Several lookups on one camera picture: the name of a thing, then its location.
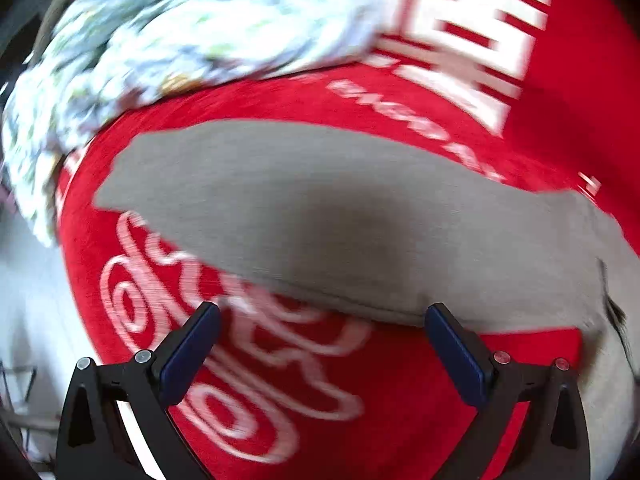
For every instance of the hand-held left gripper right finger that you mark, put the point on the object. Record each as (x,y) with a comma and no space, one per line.
(457,355)

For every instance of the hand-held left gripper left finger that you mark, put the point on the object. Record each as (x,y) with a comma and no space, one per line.
(192,355)

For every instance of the red cover with block characters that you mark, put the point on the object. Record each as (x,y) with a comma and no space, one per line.
(575,110)

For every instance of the grey knit garment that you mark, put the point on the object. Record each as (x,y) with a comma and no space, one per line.
(320,220)

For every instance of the white floral cloth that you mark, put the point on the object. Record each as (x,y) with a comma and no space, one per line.
(165,35)

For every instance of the red cover with script letters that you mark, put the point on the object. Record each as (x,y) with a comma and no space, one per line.
(400,385)

